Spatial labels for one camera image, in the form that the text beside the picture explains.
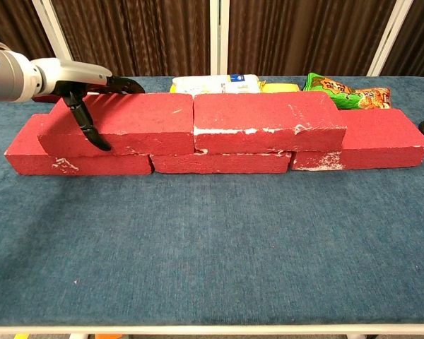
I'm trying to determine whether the white tissue pack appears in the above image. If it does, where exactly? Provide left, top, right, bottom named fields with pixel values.
left=169, top=73, right=262, bottom=95

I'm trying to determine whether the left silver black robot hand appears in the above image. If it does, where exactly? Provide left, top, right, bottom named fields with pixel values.
left=30, top=57, right=146, bottom=152

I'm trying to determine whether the blue felt table mat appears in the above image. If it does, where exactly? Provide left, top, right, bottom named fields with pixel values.
left=0, top=76, right=424, bottom=328

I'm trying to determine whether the white table frame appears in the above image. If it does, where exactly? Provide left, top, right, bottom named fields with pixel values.
left=0, top=324, right=424, bottom=339

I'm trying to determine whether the yellow sponge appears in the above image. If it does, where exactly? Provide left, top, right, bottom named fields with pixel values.
left=259, top=81, right=301, bottom=93

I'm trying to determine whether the white screen post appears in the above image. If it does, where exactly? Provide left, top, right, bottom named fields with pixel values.
left=31, top=0, right=75, bottom=63
left=366, top=0, right=420, bottom=77
left=209, top=0, right=230, bottom=76

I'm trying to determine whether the red brick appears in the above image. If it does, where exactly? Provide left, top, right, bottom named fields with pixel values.
left=192, top=90, right=348, bottom=155
left=290, top=107, right=424, bottom=172
left=4, top=113, right=155, bottom=177
left=150, top=148, right=293, bottom=174
left=37, top=92, right=196, bottom=157

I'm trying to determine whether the green snack bag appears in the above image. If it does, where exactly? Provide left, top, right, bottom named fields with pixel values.
left=302, top=72, right=392, bottom=111

